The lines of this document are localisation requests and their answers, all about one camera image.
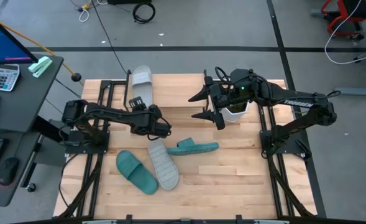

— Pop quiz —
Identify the black coiled cable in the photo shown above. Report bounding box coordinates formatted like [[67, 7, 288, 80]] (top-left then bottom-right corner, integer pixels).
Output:
[[132, 2, 156, 24]]

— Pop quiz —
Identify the mint green stapler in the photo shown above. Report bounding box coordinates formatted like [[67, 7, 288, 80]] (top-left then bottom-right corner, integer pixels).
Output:
[[27, 55, 53, 78]]

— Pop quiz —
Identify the red and black cart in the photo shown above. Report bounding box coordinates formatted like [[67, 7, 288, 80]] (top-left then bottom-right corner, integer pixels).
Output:
[[310, 0, 366, 41]]

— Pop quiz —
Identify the grey calculator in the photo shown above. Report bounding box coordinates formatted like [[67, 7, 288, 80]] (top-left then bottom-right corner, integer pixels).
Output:
[[0, 63, 21, 92]]

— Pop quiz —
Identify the black table frame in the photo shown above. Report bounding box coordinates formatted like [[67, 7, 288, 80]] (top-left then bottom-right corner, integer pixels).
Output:
[[52, 79, 319, 224]]

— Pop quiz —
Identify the black computer mouse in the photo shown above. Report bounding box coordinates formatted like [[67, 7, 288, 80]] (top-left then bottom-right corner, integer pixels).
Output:
[[0, 157, 20, 187]]

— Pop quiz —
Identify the white floor cable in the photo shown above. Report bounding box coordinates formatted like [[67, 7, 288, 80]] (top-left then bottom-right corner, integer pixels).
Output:
[[324, 0, 366, 65]]

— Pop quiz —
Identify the wooden shelf black frame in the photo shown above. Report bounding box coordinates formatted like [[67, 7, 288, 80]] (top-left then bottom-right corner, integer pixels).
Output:
[[124, 68, 210, 110]]

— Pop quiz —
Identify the grey rubber slide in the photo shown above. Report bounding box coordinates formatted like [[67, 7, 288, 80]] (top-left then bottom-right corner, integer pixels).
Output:
[[147, 139, 180, 191], [131, 65, 154, 108]]

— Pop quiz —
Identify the black desk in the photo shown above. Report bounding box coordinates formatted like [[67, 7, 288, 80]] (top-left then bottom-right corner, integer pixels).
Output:
[[0, 54, 65, 208]]

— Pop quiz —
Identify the computer monitor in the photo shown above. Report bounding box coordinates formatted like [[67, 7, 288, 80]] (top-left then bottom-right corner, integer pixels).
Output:
[[0, 9, 39, 65]]

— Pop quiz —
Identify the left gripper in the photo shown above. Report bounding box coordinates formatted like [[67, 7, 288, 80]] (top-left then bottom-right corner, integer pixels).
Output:
[[129, 96, 173, 141]]

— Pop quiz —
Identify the silver aluminium bar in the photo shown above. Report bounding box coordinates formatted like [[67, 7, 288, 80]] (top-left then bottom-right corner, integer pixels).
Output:
[[253, 219, 291, 224], [81, 219, 117, 224]]

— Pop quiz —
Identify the white plant pot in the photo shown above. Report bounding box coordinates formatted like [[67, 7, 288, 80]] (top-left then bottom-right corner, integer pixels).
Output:
[[215, 101, 250, 124]]

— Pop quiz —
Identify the yellow cable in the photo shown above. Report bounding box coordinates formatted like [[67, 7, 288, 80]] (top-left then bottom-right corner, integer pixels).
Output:
[[0, 20, 78, 78]]

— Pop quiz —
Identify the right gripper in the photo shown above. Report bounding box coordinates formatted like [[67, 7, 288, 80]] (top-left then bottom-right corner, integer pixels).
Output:
[[188, 70, 233, 131]]

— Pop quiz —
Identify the teal rubber slide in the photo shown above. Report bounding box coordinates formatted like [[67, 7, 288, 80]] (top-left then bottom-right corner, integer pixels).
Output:
[[166, 137, 220, 156], [116, 149, 160, 196]]

